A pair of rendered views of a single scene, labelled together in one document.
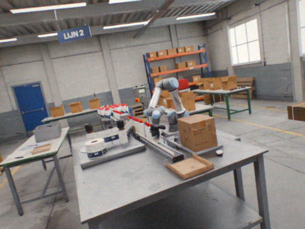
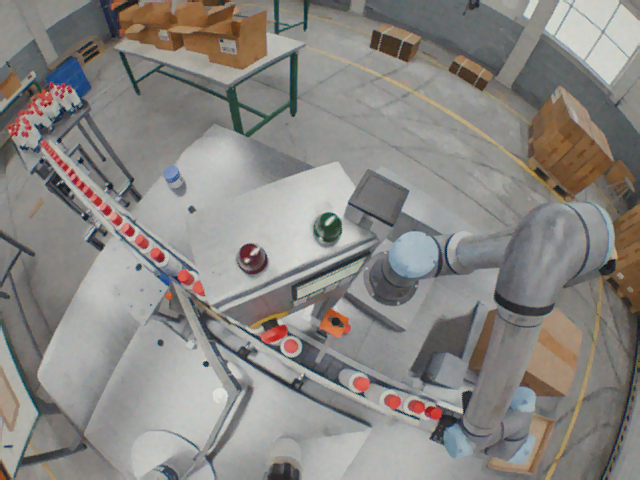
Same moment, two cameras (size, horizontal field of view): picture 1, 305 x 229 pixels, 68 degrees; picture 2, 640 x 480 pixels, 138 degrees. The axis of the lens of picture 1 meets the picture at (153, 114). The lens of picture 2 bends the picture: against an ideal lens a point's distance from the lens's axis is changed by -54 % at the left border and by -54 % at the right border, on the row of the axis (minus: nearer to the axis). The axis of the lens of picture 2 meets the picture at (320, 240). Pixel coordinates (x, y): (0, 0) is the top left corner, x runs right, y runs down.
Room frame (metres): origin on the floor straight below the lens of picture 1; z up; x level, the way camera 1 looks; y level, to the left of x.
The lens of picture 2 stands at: (2.64, 0.16, 1.69)
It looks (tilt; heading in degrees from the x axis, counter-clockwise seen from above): 65 degrees down; 309
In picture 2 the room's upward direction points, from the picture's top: 11 degrees clockwise
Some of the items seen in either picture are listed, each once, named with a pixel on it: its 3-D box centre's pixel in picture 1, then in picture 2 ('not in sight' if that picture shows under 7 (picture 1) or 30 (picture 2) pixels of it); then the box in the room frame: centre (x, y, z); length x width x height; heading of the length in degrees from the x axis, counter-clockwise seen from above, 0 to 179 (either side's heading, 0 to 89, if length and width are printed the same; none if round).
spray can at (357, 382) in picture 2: (147, 130); (353, 380); (2.49, 0.10, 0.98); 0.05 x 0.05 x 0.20
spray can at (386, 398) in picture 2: (149, 132); (382, 396); (2.40, 0.08, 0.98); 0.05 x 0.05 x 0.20
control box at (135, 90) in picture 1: (141, 94); (285, 261); (2.74, 0.10, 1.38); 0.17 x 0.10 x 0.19; 75
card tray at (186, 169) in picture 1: (188, 164); (524, 443); (1.67, -0.20, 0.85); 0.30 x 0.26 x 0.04; 20
